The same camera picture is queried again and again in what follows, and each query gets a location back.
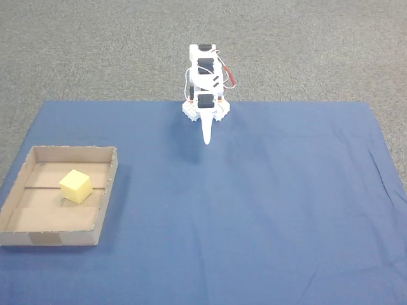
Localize yellow block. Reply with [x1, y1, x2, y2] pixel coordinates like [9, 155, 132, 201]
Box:
[59, 168, 94, 205]

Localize shallow cardboard box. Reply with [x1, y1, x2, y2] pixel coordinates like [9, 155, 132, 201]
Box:
[0, 145, 120, 248]

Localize blue table cloth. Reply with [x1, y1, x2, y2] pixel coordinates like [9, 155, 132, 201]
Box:
[0, 100, 407, 305]

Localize thin white wire loop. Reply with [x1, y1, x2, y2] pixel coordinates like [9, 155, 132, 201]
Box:
[184, 67, 195, 104]

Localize red and white wire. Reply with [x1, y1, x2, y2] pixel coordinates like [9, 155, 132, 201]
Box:
[215, 50, 237, 90]

